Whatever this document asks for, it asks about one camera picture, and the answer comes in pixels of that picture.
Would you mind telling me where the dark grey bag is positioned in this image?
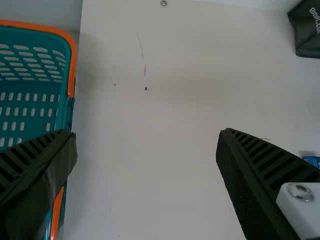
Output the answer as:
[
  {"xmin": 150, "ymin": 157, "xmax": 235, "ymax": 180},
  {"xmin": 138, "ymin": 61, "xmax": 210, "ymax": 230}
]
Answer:
[{"xmin": 286, "ymin": 0, "xmax": 320, "ymax": 60}]

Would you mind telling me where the teal shopping basket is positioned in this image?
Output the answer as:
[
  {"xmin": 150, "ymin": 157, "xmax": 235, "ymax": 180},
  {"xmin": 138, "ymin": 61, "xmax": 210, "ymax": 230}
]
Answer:
[{"xmin": 0, "ymin": 19, "xmax": 77, "ymax": 240}]

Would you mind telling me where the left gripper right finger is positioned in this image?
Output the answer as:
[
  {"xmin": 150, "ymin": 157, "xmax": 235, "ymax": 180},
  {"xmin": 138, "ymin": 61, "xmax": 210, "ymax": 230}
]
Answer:
[{"xmin": 215, "ymin": 127, "xmax": 320, "ymax": 240}]

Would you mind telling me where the blue box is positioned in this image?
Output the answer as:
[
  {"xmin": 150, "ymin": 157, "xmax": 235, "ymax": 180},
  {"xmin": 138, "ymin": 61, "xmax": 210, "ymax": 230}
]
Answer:
[{"xmin": 301, "ymin": 150, "xmax": 320, "ymax": 171}]

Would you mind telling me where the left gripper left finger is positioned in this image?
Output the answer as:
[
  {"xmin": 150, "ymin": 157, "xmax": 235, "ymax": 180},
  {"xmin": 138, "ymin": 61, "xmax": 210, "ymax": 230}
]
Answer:
[{"xmin": 0, "ymin": 128, "xmax": 79, "ymax": 240}]

